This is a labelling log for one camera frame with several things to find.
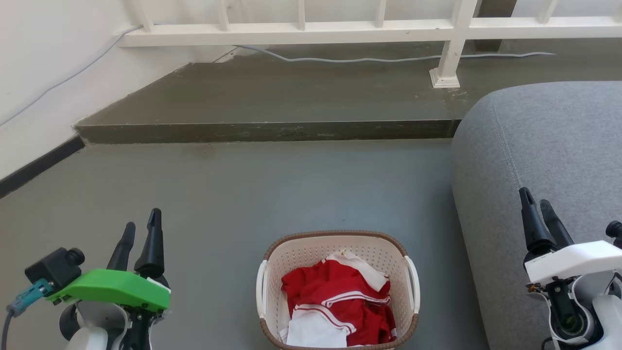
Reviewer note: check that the white cloth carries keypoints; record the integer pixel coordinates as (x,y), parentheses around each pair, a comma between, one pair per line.
(313,330)

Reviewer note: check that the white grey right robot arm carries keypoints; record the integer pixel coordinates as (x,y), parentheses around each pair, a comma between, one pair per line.
(600,311)

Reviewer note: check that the white railing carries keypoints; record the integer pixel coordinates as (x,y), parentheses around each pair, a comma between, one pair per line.
(291,34)

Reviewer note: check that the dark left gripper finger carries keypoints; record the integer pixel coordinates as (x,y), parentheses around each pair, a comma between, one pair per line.
(153,248)
(122,250)

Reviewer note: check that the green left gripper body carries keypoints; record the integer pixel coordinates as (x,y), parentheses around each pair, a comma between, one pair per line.
(114,288)

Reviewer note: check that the raised concrete step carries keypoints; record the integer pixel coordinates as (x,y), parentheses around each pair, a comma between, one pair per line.
(272,97)

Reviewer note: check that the black baseboard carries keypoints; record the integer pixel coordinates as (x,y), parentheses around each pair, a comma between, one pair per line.
(39,165)

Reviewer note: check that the red white-striped garment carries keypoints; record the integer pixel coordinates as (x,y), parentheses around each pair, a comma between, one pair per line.
(340,287)

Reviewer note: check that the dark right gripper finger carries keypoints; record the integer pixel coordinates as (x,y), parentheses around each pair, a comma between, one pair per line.
(534,228)
(558,231)

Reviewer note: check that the white brown-rimmed laundry basket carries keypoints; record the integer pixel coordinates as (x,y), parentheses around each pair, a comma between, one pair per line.
(301,255)

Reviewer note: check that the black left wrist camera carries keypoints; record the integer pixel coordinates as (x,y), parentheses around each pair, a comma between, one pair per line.
(56,267)

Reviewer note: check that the grey fabric sofa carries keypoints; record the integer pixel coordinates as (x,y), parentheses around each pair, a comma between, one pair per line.
(544,146)

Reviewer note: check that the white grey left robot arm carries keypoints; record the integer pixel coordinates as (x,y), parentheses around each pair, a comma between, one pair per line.
(95,325)

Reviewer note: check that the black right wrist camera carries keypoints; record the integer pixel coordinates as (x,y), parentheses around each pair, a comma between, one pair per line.
(614,231)

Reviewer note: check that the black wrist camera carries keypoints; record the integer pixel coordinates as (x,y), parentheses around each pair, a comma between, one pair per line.
(614,231)
(56,267)

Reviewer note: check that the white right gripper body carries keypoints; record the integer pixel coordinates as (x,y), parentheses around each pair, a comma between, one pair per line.
(576,260)

